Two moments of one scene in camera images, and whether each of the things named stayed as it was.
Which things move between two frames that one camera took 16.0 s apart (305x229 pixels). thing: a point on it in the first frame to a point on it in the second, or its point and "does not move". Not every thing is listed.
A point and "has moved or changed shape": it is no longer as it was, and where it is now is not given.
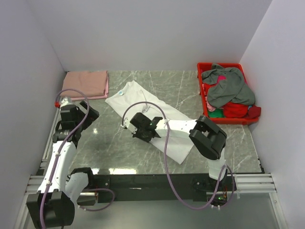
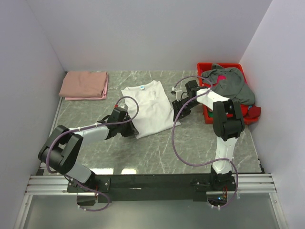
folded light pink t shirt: [106, 95] does not move
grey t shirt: [233, 89] does not move
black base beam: [159, 188] does not move
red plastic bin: [222, 120] does not move
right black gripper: [137, 135] to [177, 106]
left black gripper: [92, 115] to [131, 131]
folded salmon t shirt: [92, 83] does not move
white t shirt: [130, 98] has moved or changed shape
